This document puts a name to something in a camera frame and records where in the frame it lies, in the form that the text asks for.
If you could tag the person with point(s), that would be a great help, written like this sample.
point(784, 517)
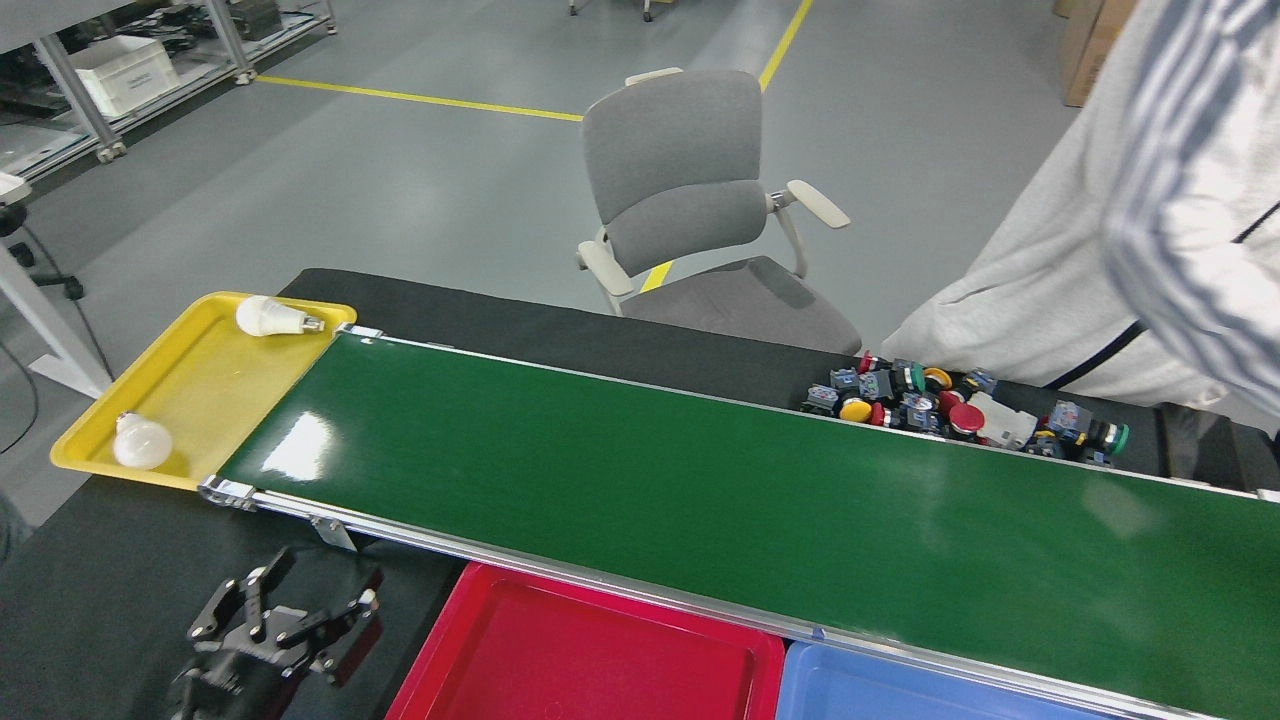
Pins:
point(1120, 230)

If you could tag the glossy black panel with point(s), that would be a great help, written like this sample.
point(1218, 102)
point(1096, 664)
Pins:
point(1195, 440)

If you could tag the white stand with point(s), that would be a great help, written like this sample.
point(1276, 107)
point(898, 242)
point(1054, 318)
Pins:
point(45, 320)

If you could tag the white light bulb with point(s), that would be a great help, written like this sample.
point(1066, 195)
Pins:
point(142, 442)
point(265, 316)

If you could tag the yellow plastic tray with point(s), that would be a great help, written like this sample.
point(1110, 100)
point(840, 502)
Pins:
point(200, 390)

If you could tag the metal shelf rack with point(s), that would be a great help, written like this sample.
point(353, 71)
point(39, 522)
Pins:
point(75, 95)

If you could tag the grey office chair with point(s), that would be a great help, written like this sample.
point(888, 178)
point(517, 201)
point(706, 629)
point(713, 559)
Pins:
point(670, 140)

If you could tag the white plastic crate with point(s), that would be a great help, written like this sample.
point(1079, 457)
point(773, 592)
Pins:
point(125, 75)

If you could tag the red plastic tray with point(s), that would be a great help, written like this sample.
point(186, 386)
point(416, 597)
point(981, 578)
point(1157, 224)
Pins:
point(580, 660)

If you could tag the brown cardboard box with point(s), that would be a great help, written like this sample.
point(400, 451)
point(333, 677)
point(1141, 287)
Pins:
point(1090, 50)

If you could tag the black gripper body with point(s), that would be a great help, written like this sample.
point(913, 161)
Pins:
point(235, 680)

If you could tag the blue plastic bin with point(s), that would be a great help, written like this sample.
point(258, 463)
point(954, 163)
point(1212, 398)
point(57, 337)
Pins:
point(900, 695)

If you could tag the green conveyor belt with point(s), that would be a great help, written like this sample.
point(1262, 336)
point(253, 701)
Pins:
point(650, 480)

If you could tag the blue block push button switch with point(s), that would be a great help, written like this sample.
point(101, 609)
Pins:
point(1045, 445)

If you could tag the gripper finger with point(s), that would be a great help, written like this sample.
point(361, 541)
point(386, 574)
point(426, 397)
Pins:
point(252, 600)
point(345, 640)

